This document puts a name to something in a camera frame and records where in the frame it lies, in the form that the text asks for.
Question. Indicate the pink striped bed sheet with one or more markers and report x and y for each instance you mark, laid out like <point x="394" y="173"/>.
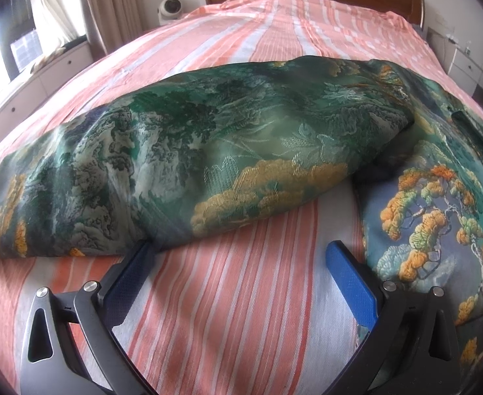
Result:
<point x="233" y="296"/>

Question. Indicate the white drawer dresser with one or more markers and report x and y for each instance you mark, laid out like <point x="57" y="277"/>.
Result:
<point x="456" y="61"/>

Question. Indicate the window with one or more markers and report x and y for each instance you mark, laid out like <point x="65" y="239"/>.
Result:
<point x="19" y="28"/>

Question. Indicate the white window bench cabinet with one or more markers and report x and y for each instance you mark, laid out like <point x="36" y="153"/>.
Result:
<point x="30" y="91"/>

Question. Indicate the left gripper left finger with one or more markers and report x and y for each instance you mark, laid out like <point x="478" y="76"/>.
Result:
<point x="51" y="362"/>

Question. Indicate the green landscape print silk jacket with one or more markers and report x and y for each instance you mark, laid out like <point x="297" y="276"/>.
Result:
<point x="245" y="152"/>

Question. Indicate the striped cushion on bench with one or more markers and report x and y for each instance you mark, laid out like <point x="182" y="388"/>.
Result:
<point x="44" y="60"/>

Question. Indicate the beige curtain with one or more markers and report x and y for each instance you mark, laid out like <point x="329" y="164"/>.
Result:
<point x="111" y="24"/>

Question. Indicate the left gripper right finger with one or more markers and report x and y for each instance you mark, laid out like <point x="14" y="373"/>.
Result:
<point x="411" y="343"/>

